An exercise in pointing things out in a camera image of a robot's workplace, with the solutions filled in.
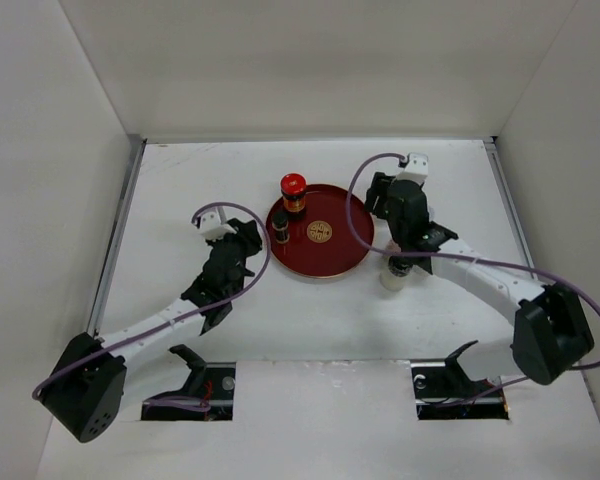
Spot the red round tray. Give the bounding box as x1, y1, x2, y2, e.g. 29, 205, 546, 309
272, 184, 375, 279

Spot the black cap white bottle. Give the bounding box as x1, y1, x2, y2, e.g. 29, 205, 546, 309
380, 257, 412, 292

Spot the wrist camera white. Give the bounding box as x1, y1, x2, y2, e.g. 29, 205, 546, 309
397, 152, 429, 186
192, 207, 235, 242

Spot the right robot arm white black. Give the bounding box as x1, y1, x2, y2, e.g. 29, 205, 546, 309
365, 172, 594, 396

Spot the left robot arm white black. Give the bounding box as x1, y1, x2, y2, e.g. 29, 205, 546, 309
32, 210, 271, 443

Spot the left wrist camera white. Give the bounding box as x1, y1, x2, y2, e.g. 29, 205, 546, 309
192, 207, 235, 242

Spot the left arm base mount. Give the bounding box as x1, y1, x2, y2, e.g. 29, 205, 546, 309
140, 344, 237, 422

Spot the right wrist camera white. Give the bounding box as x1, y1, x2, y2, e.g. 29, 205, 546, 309
397, 152, 429, 186

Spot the small dark spice bottle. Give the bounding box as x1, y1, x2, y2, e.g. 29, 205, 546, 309
271, 210, 290, 244

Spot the red lid sauce jar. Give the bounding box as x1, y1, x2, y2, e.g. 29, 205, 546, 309
280, 173, 307, 219

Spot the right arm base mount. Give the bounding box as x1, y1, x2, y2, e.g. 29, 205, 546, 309
410, 340, 509, 421

